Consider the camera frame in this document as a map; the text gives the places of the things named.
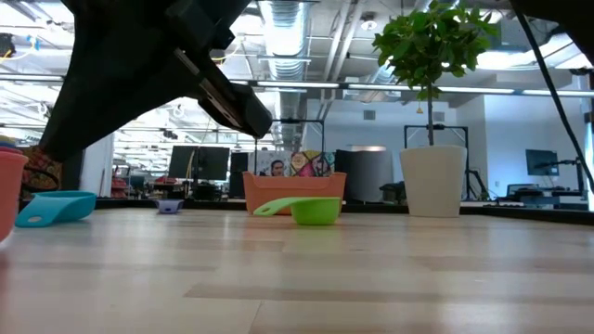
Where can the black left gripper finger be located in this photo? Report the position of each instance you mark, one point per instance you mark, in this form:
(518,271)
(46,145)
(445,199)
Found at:
(79,102)
(148,93)

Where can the yellow measuring cup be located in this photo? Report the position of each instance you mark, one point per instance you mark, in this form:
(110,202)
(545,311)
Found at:
(4,138)

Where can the light blue measuring cup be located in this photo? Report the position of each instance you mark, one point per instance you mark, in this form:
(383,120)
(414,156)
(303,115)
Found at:
(69,206)

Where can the red measuring cup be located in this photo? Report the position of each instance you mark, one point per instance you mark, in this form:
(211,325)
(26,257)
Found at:
(11,195)

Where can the small dark blue measuring cup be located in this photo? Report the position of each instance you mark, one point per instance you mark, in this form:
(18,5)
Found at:
(169,206)

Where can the orange plastic basket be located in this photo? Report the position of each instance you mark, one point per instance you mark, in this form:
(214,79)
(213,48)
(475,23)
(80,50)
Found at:
(278,188)

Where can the green measuring cup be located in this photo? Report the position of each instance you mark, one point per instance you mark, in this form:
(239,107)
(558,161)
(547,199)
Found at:
(315,213)

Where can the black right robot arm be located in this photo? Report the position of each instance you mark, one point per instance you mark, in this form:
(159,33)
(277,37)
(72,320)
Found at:
(557,9)

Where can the colourful patterned cloth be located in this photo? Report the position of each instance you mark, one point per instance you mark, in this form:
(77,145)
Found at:
(42,167)

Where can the black computer monitor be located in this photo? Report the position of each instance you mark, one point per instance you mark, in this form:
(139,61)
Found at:
(214,163)
(183,162)

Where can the black cabinet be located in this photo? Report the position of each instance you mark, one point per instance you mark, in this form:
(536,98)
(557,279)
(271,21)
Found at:
(239,176)

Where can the long ceiling light strip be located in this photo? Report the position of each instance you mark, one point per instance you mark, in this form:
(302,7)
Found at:
(301,85)

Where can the colourful face poster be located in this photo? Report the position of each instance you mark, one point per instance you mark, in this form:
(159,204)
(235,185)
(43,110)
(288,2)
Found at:
(306,164)

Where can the grey curved partition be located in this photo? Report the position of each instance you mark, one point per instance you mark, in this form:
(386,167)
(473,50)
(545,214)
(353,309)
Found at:
(366,176)

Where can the green leafy plant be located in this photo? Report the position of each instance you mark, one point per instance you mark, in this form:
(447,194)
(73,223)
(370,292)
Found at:
(431,42)

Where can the white plant pot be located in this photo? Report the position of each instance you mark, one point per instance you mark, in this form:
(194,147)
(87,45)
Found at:
(434,181)

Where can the background desk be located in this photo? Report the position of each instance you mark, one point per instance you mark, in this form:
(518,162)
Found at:
(533,197)

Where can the silver ventilation duct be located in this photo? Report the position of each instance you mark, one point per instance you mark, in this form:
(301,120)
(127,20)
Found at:
(283,37)

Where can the black wall screen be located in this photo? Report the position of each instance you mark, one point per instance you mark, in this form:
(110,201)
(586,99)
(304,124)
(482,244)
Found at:
(540,162)

